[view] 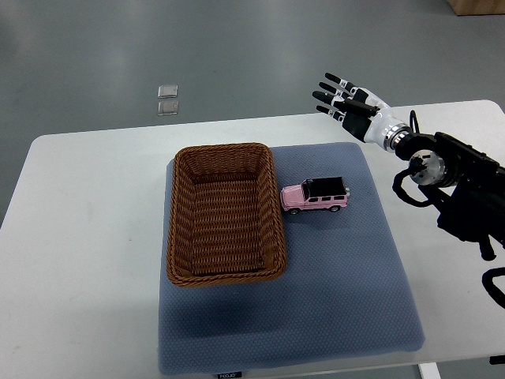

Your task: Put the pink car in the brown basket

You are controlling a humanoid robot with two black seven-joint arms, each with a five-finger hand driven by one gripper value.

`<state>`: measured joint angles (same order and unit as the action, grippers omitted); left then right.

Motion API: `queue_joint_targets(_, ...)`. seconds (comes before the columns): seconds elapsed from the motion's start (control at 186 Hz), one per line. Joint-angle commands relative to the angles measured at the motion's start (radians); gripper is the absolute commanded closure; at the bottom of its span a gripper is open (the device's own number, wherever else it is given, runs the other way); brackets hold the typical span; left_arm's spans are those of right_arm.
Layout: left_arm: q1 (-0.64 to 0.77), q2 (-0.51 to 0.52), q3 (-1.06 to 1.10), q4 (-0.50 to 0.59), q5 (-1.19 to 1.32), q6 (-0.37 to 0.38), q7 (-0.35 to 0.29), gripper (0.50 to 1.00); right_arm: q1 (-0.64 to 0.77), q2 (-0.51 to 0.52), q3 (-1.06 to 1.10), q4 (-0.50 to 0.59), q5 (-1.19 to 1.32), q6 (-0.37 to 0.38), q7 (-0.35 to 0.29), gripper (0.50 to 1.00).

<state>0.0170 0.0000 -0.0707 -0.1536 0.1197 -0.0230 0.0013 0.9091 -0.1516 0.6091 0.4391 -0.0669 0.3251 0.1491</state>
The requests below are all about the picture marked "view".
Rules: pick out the upper clear floor plate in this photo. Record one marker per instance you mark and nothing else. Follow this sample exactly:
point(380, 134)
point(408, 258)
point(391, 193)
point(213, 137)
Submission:
point(167, 91)

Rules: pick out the lower clear floor plate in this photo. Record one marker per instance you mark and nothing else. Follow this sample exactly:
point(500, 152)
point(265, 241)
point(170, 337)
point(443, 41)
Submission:
point(167, 107)

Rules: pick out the wooden box corner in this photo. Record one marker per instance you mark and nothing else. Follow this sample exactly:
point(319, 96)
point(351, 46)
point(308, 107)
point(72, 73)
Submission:
point(477, 7)

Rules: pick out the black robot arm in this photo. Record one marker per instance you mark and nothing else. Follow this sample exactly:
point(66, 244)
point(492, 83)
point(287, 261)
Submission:
point(463, 184)

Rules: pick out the brown wicker basket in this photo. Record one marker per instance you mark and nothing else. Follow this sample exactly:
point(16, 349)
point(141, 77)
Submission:
point(225, 224)

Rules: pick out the clear floor plate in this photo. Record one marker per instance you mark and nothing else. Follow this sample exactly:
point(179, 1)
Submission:
point(167, 107)
point(167, 91)

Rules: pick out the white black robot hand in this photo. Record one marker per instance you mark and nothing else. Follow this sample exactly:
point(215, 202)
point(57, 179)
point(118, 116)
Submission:
point(360, 112)

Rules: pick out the pink toy car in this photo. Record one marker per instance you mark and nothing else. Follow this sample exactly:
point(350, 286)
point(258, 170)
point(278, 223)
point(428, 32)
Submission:
point(314, 194)

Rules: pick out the white table leg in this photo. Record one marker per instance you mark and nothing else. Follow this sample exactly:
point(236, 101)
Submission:
point(429, 371)

